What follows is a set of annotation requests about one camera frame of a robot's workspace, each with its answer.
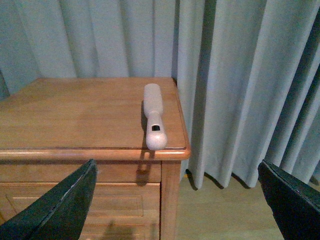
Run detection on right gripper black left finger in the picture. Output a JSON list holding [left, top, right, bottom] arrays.
[[0, 159, 97, 240]]

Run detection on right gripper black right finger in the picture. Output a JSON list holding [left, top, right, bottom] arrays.
[[258, 160, 320, 240]]

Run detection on beige hand brush black bristles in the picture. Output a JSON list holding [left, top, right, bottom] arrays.
[[143, 83, 168, 151]]

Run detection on wooden nightstand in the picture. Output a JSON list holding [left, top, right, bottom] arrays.
[[0, 77, 191, 240]]

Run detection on light grey curtain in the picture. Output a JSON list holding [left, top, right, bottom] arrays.
[[0, 0, 320, 188]]

